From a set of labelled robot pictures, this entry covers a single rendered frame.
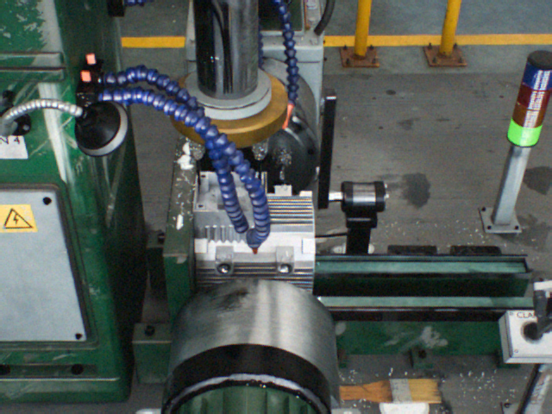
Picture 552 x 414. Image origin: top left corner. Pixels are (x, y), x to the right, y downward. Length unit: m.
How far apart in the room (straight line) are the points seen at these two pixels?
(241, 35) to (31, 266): 0.46
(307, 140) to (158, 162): 0.53
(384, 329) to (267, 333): 0.44
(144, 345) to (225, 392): 0.62
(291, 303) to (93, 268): 0.30
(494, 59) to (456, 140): 1.96
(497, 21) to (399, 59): 0.64
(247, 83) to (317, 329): 0.37
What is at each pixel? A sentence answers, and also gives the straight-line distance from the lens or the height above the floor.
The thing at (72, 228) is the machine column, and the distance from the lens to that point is 1.21.
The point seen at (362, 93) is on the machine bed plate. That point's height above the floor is 0.80.
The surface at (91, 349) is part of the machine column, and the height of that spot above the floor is 0.95.
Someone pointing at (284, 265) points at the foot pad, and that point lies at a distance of 1.34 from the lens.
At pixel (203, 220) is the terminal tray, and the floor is 1.12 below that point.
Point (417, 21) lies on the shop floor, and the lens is 4.24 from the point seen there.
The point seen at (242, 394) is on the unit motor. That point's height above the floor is 1.35.
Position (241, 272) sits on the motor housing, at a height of 1.04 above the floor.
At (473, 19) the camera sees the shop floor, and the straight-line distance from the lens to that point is 4.33.
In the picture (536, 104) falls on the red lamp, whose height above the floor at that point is 1.13.
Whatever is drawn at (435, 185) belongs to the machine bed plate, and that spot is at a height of 0.80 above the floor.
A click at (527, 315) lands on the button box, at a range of 1.32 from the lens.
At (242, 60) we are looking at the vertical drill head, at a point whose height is 1.42.
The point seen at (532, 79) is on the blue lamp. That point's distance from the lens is 1.63.
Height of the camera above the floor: 2.03
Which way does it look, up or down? 43 degrees down
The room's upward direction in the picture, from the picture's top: 1 degrees clockwise
